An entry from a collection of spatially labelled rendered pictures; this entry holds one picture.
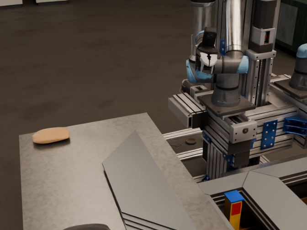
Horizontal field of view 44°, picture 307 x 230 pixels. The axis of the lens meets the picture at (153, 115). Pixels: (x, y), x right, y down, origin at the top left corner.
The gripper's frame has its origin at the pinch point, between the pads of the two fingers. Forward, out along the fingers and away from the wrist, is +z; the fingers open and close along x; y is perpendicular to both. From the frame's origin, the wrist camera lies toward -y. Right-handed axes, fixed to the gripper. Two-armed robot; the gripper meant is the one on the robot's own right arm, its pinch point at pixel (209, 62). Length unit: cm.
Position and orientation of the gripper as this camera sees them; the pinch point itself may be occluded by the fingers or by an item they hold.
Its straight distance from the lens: 131.0
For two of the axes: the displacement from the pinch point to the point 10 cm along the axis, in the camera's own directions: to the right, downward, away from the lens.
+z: -0.8, 4.7, -8.8
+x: -9.9, -1.4, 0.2
